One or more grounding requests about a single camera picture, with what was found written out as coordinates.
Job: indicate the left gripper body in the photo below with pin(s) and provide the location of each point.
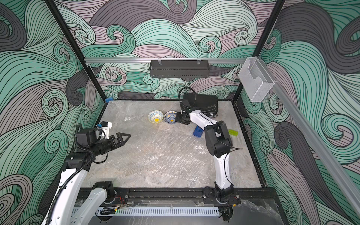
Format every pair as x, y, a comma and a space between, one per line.
103, 146

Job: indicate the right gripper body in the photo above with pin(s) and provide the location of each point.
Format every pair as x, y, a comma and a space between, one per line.
180, 118

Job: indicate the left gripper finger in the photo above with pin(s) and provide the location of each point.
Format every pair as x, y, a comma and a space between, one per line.
123, 136
121, 142

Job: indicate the blue patterned ceramic bowl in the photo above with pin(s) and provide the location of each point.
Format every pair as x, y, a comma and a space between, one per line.
170, 117

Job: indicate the yellow patterned ceramic bowl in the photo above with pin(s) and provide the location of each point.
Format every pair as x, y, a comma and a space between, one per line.
155, 116

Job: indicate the clear bubble wrap sheet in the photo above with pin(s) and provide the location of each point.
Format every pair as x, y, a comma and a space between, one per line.
164, 160

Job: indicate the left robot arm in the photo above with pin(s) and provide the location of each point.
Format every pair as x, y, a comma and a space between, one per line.
73, 172

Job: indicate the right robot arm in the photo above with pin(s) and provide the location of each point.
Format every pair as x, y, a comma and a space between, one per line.
219, 144

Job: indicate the blue tape dispenser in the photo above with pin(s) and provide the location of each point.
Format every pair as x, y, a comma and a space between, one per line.
198, 132

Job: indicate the black hard case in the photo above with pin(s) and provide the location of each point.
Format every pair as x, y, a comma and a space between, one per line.
208, 104

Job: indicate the blue corner clip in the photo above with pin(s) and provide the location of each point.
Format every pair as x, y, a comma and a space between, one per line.
107, 100

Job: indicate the green sticky note pad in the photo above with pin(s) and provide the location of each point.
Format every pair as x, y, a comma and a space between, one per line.
233, 132

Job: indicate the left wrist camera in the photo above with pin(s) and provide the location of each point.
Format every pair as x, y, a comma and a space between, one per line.
105, 127

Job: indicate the black perforated wall tray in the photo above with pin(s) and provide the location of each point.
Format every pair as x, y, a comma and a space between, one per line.
179, 69

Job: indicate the white slotted cable duct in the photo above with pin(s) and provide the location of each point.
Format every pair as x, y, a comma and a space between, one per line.
164, 211

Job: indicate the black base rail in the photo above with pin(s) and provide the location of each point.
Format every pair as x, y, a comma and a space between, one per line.
207, 195

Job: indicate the clear acrylic wall holder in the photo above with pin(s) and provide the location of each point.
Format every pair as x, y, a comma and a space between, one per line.
256, 79

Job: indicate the aluminium rail right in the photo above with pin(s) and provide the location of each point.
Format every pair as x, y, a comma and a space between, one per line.
340, 176

